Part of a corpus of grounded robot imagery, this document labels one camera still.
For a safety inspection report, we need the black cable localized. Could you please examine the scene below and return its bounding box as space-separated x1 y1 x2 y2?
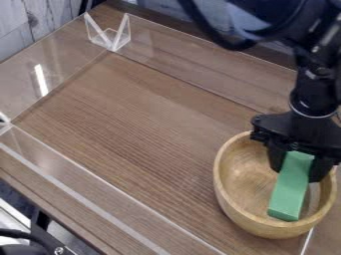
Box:
0 228 35 255

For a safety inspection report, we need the clear acrylic enclosure wall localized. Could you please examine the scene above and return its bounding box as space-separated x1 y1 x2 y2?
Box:
0 113 226 255

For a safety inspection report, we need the wooden bowl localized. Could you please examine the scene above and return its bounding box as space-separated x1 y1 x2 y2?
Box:
211 131 337 239

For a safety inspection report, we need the green rectangular stick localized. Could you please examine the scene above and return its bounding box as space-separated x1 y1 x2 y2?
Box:
267 151 314 222

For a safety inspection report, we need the clear acrylic corner bracket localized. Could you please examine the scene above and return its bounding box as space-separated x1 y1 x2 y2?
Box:
84 13 131 52

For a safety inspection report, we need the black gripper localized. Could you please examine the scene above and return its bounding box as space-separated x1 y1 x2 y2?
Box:
250 112 341 183

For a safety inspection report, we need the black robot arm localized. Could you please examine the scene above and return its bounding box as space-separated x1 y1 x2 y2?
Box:
176 0 341 182

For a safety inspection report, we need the black table leg bracket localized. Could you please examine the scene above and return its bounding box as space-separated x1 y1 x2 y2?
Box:
31 210 84 255

